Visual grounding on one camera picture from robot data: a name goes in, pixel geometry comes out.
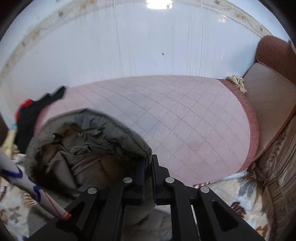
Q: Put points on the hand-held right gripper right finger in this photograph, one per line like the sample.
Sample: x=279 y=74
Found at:
x=155 y=176

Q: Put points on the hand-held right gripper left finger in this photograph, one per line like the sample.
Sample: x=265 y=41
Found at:
x=142 y=172

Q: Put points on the grey quilted jacket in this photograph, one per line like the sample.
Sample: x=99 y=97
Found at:
x=92 y=129

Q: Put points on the pink quilted sofa cushion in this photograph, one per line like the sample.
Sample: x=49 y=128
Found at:
x=173 y=120

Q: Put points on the leaf printed blanket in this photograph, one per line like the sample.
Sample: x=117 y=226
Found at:
x=242 y=192

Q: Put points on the black and red garment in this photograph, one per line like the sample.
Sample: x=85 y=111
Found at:
x=30 y=120

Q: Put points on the crumpled beige cloth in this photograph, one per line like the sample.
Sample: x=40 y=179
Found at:
x=235 y=81

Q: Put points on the striped floral cushion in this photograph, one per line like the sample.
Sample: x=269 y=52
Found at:
x=282 y=176

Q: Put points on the pale yellow cloth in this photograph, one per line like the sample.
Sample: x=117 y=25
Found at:
x=9 y=146

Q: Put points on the beige quilted sofa cushion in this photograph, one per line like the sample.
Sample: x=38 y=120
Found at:
x=266 y=92

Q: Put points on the brown wooden furniture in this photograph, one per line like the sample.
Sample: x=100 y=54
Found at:
x=2 y=132

